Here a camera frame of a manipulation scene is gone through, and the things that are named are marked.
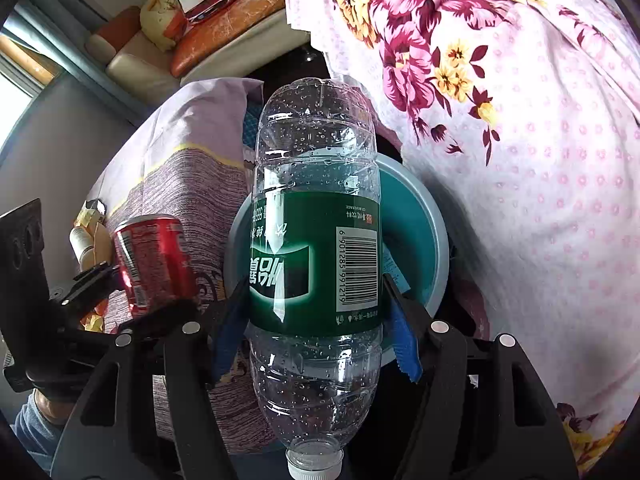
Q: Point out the small white bottle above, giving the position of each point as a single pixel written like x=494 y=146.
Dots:
x=82 y=247

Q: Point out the pink floral blanket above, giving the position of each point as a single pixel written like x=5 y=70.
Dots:
x=525 y=160

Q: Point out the red drink can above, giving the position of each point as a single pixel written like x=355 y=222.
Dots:
x=150 y=260

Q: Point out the person's left forearm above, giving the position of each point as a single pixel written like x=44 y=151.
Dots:
x=30 y=422

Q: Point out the small orange cushion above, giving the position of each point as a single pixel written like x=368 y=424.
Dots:
x=119 y=24

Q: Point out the teal plastic basin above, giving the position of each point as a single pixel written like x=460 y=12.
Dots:
x=415 y=240

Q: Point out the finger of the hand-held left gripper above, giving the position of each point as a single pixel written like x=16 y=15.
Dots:
x=167 y=310
x=97 y=277

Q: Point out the purple striped bed sheet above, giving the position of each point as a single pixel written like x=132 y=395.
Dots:
x=170 y=185

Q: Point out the clear plastic bottle green label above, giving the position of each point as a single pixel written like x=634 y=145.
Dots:
x=315 y=185

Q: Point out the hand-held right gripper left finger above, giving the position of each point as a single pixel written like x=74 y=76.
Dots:
x=227 y=332

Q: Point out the yellow cushion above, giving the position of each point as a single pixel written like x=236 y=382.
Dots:
x=157 y=20

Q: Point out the long orange cushion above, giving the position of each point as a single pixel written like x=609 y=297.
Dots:
x=230 y=30

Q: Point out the beige sofa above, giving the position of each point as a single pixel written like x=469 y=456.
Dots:
x=135 y=62

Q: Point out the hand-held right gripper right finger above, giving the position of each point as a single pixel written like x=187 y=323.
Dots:
x=402 y=340

